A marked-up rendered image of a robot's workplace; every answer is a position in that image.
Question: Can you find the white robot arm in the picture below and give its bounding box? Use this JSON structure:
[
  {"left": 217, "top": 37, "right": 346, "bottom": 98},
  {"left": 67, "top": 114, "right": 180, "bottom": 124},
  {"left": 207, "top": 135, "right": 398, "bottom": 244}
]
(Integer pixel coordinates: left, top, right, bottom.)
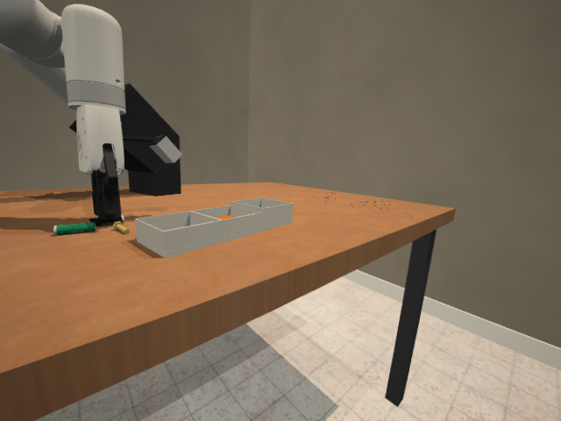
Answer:
[{"left": 0, "top": 0, "right": 182, "bottom": 163}]

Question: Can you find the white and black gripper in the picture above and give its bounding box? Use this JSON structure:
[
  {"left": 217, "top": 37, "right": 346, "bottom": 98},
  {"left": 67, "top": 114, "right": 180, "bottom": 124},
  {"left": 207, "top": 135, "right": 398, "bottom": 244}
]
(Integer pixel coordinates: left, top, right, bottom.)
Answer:
[{"left": 68, "top": 102, "right": 126, "bottom": 219}]

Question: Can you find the green aa battery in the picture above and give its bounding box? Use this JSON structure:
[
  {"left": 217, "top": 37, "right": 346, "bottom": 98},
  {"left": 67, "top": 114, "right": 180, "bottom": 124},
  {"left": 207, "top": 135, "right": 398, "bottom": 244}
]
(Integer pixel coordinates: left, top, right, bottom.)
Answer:
[{"left": 53, "top": 223, "right": 96, "bottom": 235}]

